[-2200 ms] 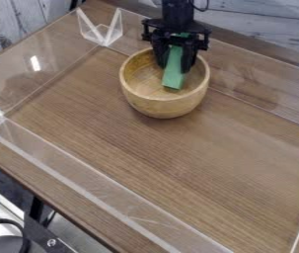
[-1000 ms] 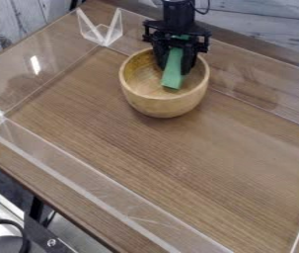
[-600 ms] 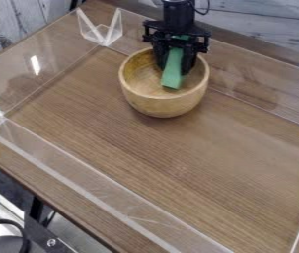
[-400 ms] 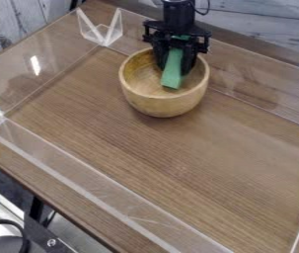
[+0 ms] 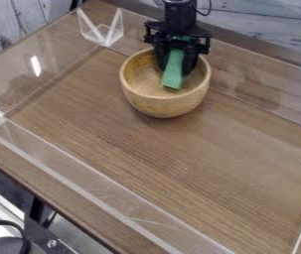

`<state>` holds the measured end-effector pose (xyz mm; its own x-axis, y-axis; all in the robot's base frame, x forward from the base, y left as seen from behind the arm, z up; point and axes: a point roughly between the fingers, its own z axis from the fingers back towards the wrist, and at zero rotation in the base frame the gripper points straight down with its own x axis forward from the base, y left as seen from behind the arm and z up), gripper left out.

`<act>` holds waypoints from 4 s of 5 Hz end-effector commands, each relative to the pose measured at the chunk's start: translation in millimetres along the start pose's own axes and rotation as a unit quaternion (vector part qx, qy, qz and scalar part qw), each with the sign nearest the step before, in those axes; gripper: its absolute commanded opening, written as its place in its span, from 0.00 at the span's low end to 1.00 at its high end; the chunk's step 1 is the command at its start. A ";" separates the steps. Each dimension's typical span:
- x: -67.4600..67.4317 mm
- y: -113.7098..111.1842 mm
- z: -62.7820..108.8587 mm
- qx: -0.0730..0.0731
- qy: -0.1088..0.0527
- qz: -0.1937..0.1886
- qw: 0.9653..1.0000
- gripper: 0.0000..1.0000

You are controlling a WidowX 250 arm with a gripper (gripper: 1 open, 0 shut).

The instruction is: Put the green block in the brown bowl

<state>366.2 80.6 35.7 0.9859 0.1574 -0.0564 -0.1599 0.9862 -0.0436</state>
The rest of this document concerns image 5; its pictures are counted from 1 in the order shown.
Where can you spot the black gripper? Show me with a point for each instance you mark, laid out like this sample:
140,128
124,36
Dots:
164,38

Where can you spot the green rectangular block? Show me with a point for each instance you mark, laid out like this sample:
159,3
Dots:
178,68

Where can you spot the brown wooden bowl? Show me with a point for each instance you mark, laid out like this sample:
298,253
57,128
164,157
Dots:
149,96

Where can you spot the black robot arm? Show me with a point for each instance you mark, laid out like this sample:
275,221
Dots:
182,14

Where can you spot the clear acrylic front barrier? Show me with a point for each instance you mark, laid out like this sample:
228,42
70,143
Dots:
115,215

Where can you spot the black table leg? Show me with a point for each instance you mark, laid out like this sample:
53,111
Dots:
37,210

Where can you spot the clear acrylic corner bracket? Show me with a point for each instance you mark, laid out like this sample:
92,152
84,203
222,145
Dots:
101,34

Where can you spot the black metal base plate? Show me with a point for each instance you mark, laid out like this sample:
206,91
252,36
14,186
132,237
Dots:
37,243

